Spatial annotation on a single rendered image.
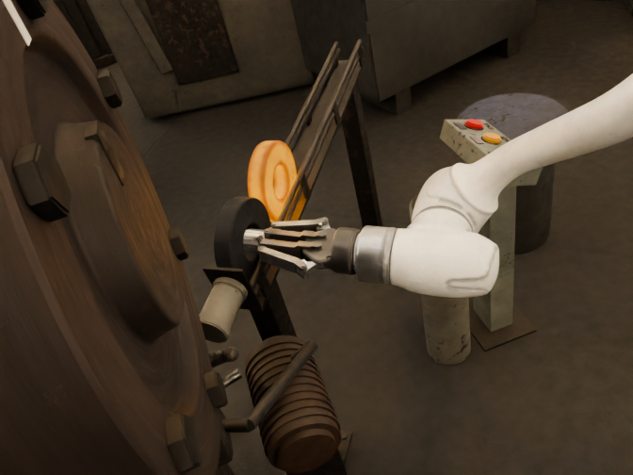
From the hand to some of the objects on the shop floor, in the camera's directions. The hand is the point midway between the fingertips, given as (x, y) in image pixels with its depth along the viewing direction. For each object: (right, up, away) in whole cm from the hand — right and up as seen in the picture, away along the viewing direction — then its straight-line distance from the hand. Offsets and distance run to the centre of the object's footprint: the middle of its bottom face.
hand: (244, 237), depth 94 cm
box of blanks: (+64, +96, +207) cm, 236 cm away
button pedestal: (+63, -23, +65) cm, 94 cm away
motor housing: (+18, -64, +32) cm, 73 cm away
